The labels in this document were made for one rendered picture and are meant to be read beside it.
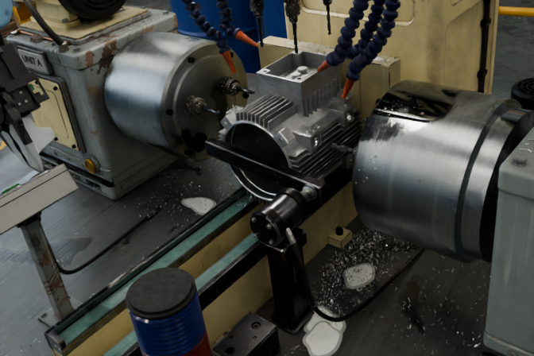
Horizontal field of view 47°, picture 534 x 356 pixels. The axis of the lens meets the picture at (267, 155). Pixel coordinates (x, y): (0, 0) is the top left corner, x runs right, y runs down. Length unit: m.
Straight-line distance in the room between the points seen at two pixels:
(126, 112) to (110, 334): 0.46
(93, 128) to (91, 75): 0.12
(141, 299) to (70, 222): 0.92
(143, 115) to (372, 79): 0.45
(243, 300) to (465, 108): 0.47
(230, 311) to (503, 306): 0.42
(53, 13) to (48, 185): 0.56
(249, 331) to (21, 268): 0.56
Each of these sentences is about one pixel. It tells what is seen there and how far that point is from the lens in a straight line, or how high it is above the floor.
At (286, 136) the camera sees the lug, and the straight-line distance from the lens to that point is 1.00.
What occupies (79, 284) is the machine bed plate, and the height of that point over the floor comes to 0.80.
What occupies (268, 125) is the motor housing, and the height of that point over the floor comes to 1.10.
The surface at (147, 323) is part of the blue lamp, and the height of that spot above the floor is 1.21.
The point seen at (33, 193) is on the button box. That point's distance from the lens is 1.04.
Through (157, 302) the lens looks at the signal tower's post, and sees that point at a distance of 0.53.
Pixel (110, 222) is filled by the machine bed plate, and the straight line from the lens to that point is 1.40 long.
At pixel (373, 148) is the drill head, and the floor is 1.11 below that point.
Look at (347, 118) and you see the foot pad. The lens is 1.10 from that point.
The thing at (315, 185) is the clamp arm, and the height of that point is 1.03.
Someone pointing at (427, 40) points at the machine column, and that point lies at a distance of 1.17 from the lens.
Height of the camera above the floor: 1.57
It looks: 30 degrees down
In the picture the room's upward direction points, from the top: 8 degrees counter-clockwise
